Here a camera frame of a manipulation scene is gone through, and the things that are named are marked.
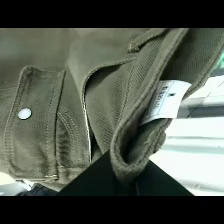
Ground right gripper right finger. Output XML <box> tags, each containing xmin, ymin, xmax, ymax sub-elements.
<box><xmin>134</xmin><ymin>159</ymin><xmax>194</xmax><ymax>197</ymax></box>

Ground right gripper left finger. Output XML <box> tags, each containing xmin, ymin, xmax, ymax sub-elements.
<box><xmin>57</xmin><ymin>150</ymin><xmax>125</xmax><ymax>197</ymax></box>

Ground olive green trousers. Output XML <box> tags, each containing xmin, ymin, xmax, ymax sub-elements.
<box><xmin>0</xmin><ymin>27</ymin><xmax>224</xmax><ymax>192</ymax></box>

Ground dark blue garment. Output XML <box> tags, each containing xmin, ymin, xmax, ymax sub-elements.
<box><xmin>15</xmin><ymin>183</ymin><xmax>60</xmax><ymax>197</ymax></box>

